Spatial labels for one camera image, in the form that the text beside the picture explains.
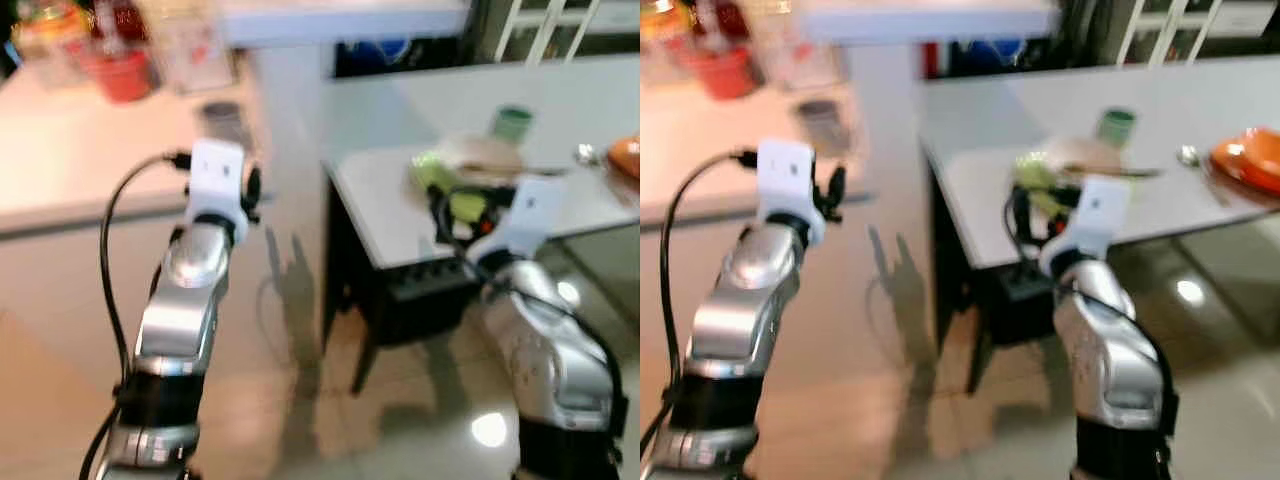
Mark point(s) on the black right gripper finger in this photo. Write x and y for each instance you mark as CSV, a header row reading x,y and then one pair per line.
x,y
1015,215
438,212

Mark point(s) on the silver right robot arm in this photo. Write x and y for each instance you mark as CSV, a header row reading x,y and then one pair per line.
x,y
1120,350
555,350

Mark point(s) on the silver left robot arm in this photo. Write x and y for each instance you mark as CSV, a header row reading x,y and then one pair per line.
x,y
180,320
745,315

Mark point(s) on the beige bowl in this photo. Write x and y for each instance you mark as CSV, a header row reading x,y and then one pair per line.
x,y
485,153
1085,155

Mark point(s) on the black box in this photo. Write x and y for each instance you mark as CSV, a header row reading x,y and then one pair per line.
x,y
1020,300
430,295

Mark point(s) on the green cup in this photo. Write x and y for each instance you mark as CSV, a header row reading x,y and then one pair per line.
x,y
1116,127
512,123

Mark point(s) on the silver metal spoon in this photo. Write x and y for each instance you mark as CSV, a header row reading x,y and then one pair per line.
x,y
587,154
1190,156

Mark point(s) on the white table with black legs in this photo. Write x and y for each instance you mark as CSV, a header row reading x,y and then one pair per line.
x,y
580,100
1180,95

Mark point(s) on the orange plate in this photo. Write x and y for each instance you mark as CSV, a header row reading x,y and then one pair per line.
x,y
626,157
1248,160

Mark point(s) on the clear plastic container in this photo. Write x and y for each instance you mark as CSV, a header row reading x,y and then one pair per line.
x,y
795,40
185,45

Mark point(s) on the red pot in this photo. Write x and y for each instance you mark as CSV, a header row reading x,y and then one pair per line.
x,y
120,72
722,70

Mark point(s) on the orange yellow packet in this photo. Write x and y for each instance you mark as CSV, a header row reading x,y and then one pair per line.
x,y
662,25
48,28

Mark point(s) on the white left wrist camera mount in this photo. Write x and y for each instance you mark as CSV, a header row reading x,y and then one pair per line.
x,y
787,175
217,178

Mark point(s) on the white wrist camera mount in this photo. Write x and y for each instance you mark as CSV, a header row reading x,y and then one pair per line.
x,y
525,215
217,178
787,175
1092,215

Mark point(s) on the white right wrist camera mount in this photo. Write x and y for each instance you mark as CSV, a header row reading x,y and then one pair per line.
x,y
1092,215
525,215

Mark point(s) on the white window frame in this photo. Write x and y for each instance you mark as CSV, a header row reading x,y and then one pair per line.
x,y
545,25
1170,25

